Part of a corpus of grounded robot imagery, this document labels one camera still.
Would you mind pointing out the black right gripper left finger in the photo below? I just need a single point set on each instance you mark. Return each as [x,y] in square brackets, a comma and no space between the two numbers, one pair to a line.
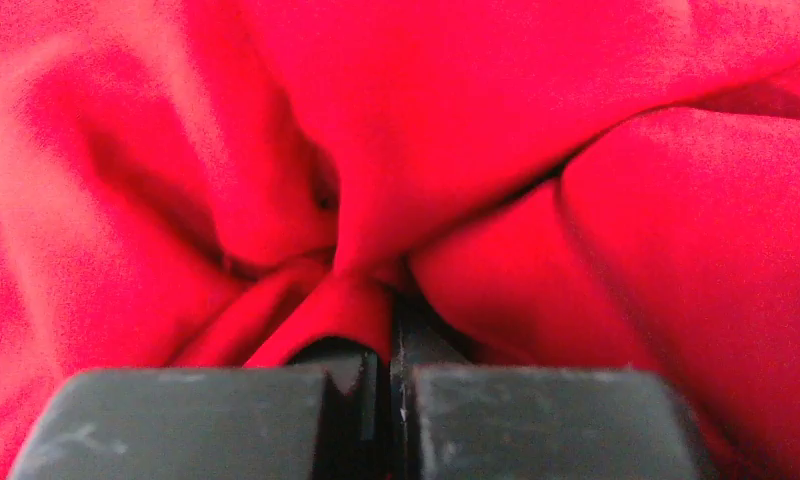
[315,418]

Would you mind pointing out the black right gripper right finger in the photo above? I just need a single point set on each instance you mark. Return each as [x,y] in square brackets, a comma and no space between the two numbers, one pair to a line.
[457,420]

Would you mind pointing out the red garment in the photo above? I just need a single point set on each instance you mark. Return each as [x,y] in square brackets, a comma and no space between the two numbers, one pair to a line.
[567,183]

